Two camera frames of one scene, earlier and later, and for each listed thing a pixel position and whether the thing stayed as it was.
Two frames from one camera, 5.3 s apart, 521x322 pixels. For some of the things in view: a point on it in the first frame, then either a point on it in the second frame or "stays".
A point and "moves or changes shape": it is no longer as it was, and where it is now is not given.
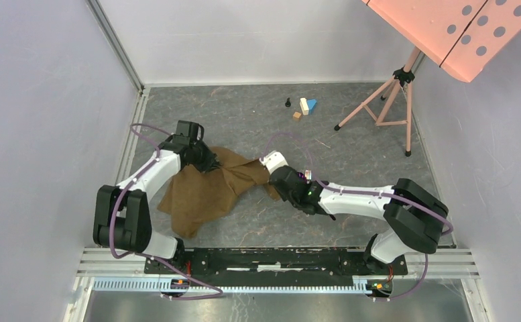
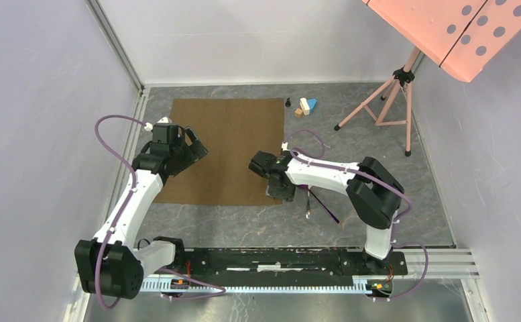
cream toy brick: (304, 105) stays
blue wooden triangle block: (312, 104) stays
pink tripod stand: (403, 74) stays
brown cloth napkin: (192, 196) moves or changes shape
